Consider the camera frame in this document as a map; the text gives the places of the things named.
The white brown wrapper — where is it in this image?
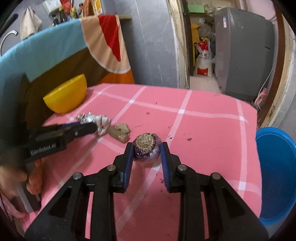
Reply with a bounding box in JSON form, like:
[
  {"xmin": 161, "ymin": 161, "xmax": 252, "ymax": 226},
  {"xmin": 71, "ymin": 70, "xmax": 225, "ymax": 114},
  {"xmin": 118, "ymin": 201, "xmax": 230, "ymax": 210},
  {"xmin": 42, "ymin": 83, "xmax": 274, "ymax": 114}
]
[{"xmin": 76, "ymin": 111, "xmax": 111, "ymax": 137}]

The chrome kitchen faucet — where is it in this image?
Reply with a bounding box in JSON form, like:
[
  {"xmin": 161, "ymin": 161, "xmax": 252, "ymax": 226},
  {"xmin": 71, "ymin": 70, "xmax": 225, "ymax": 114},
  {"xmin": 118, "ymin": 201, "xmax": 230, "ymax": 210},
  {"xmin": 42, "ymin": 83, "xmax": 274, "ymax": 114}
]
[{"xmin": 0, "ymin": 29, "xmax": 19, "ymax": 56}]

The person's left hand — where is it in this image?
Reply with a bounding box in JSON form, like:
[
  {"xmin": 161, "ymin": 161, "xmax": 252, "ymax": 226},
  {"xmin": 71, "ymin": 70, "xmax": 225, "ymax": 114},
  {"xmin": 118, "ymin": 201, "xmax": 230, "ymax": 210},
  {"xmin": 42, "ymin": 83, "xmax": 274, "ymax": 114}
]
[{"xmin": 1, "ymin": 160, "xmax": 43, "ymax": 201}]

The yellow plastic bowl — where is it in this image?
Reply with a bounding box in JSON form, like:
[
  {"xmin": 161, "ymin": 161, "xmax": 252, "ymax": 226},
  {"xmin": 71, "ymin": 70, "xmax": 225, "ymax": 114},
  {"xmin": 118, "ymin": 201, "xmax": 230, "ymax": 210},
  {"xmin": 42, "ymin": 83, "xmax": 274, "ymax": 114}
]
[{"xmin": 43, "ymin": 74, "xmax": 87, "ymax": 114}]

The blue plastic bucket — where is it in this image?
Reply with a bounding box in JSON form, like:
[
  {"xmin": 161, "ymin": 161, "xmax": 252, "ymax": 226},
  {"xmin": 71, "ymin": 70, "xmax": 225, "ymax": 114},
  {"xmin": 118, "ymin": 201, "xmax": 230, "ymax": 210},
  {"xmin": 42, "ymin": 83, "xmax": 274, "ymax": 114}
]
[{"xmin": 255, "ymin": 127, "xmax": 295, "ymax": 226}]

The pink checked tablecloth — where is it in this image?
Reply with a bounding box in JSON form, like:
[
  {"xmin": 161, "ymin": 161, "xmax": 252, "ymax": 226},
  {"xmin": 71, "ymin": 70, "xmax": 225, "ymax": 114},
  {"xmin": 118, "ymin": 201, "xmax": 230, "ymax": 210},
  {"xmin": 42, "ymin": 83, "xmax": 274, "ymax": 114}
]
[{"xmin": 23, "ymin": 84, "xmax": 268, "ymax": 240}]

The teal orange red towel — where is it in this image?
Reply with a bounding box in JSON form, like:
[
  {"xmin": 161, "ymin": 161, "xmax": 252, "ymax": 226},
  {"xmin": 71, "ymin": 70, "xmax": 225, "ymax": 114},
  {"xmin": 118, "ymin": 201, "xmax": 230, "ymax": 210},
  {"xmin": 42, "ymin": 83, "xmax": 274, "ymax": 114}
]
[{"xmin": 1, "ymin": 15, "xmax": 134, "ymax": 86}]

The dark sauce bottle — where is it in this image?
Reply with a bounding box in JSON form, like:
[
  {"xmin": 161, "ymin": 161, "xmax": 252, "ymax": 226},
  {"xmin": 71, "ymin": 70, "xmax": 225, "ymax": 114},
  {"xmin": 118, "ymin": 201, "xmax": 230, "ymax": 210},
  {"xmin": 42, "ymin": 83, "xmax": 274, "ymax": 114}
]
[{"xmin": 59, "ymin": 6, "xmax": 68, "ymax": 23}]

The beige hanging cloth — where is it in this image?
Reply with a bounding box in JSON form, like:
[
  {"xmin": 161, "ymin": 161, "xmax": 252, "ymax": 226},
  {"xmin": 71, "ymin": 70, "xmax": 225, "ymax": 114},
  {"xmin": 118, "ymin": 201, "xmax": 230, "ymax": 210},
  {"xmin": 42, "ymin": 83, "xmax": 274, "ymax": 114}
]
[{"xmin": 20, "ymin": 6, "xmax": 42, "ymax": 40}]

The large cooking oil jug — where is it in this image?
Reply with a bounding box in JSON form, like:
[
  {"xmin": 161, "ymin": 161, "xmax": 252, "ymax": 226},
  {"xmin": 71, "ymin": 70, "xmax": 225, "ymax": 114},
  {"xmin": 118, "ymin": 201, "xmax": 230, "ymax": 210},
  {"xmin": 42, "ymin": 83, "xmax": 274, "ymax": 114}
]
[{"xmin": 92, "ymin": 0, "xmax": 103, "ymax": 16}]

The red white rice sack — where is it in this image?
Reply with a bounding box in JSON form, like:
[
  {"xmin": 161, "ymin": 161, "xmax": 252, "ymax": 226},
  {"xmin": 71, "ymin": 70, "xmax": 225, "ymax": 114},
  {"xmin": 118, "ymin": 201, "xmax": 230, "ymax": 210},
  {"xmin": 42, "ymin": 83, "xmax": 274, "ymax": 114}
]
[{"xmin": 194, "ymin": 38, "xmax": 213, "ymax": 77}]

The yellow sack by door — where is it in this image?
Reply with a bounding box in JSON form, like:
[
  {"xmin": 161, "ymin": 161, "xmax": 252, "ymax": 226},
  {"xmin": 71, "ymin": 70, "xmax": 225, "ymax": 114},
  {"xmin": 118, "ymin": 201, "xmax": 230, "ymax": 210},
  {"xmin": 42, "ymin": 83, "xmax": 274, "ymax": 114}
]
[{"xmin": 191, "ymin": 23, "xmax": 200, "ymax": 66}]

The green box on shelf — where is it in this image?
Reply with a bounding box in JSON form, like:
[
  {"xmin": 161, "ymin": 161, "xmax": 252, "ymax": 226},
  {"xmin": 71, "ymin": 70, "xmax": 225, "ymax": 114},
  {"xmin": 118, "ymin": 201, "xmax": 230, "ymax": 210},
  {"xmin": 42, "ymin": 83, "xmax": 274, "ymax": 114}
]
[{"xmin": 188, "ymin": 4, "xmax": 205, "ymax": 14}]

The grey refrigerator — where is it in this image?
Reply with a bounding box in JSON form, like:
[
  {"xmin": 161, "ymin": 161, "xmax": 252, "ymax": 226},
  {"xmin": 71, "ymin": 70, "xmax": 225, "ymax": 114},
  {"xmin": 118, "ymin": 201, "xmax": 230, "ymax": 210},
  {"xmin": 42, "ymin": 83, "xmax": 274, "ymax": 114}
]
[{"xmin": 214, "ymin": 7, "xmax": 275, "ymax": 101}]

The white wall box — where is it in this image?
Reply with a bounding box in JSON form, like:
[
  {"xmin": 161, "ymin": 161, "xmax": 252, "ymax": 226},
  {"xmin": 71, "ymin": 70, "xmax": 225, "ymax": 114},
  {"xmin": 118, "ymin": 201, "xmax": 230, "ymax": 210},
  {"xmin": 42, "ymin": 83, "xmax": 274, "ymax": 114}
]
[{"xmin": 42, "ymin": 0, "xmax": 62, "ymax": 16}]

